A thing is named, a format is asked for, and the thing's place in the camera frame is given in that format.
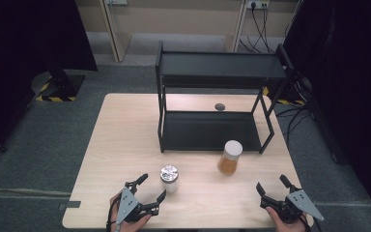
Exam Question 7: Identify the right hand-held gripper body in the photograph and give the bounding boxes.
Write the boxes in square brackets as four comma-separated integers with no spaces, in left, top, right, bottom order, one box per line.
[259,188,325,224]

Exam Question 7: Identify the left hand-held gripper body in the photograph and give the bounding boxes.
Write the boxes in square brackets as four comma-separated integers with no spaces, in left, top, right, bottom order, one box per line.
[115,181,160,226]

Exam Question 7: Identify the clear jar with silver lid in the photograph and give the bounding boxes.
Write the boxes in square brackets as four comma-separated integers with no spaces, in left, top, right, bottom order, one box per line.
[159,164,180,194]

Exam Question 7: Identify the amber jar with white lid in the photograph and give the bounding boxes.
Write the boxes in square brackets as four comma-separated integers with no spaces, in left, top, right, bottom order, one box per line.
[217,139,243,177]

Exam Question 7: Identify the black metal two-tier shelf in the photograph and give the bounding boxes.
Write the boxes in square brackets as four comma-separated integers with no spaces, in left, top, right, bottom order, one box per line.
[155,41,296,155]

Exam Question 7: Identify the person's left hand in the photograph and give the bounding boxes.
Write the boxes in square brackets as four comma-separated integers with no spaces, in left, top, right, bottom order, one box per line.
[108,191,153,232]

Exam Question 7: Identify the person's right hand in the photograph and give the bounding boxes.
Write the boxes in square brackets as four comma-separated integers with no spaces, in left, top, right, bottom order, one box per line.
[265,206,314,232]

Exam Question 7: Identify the grey floor plate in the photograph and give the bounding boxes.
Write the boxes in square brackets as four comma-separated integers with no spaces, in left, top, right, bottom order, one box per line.
[57,200,82,212]

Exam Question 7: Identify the stand base with hazard tape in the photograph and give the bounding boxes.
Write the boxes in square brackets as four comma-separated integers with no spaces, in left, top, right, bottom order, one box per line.
[31,69,87,103]
[262,86,306,107]

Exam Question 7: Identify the black curtain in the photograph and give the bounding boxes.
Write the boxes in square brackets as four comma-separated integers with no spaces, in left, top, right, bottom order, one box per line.
[0,0,99,160]
[282,0,371,225]

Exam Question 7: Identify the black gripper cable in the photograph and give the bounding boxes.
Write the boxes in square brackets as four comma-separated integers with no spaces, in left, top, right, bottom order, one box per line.
[105,192,123,232]

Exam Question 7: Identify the black floor cables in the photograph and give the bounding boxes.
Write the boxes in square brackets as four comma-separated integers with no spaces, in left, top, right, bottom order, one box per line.
[274,105,314,147]

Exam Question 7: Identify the black power cables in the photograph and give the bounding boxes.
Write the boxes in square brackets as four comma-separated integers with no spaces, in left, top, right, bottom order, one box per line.
[239,5,277,54]

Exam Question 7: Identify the white wall power outlet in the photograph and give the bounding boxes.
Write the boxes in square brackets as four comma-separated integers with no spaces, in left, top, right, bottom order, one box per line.
[245,0,271,11]

